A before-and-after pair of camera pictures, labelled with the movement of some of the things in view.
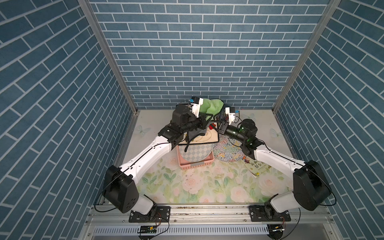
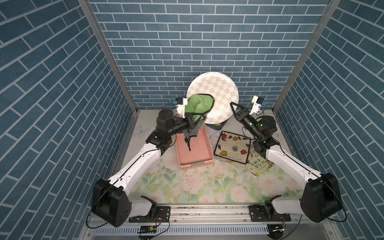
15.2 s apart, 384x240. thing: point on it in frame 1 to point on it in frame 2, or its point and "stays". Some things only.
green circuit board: (148, 229) stays
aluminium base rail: (213, 222) stays
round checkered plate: (196, 152) to (224, 91)
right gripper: (224, 124) to (241, 116)
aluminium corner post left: (88, 10) stays
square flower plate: (211, 136) to (233, 147)
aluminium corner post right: (319, 30) stays
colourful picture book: (256, 167) stays
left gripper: (202, 122) to (187, 123)
